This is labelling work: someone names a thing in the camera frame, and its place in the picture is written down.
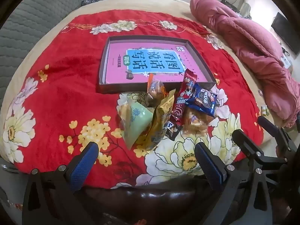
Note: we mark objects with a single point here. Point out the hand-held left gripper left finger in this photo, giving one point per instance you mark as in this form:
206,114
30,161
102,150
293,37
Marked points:
84,166

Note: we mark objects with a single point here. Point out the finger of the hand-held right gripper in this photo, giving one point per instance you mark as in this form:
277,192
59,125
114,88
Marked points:
248,145
271,129

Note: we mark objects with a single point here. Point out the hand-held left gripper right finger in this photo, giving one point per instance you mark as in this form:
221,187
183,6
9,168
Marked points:
208,166

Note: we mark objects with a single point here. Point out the clear bread packet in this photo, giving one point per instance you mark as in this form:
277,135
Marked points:
194,121

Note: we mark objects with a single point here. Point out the brown chocolate bar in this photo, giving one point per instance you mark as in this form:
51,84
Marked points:
173,131

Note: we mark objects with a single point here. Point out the blue cookie packet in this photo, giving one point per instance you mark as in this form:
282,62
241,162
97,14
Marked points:
202,100

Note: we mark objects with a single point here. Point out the yellow snack packet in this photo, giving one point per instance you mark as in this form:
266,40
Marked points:
159,121

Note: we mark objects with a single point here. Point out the green snack packet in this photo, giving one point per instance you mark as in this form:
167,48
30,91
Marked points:
136,121

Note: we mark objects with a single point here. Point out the long red snack packet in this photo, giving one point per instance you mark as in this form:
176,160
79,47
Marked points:
185,91

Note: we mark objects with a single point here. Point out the grey cardboard box tray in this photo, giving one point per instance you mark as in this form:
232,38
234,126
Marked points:
104,84

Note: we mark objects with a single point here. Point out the orange clear snack packet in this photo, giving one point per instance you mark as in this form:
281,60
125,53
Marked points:
155,90

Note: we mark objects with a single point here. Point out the small yellow white box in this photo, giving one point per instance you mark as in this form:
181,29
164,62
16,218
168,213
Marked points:
264,110

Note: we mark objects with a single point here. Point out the dark brown leather stool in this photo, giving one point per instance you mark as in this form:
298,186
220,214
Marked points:
140,199

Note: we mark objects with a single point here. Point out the pink quilt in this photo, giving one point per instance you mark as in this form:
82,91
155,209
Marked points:
253,51

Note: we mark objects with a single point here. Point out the red floral blanket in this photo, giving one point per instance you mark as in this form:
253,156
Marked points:
58,75

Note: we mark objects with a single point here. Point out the black television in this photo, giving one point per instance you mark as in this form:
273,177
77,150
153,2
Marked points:
283,30

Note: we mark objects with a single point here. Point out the pink book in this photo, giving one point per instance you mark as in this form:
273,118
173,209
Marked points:
119,61

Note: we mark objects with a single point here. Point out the white metal chair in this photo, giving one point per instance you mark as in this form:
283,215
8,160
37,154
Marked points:
245,7

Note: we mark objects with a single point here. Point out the grey quilted headboard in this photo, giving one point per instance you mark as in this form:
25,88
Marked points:
35,11

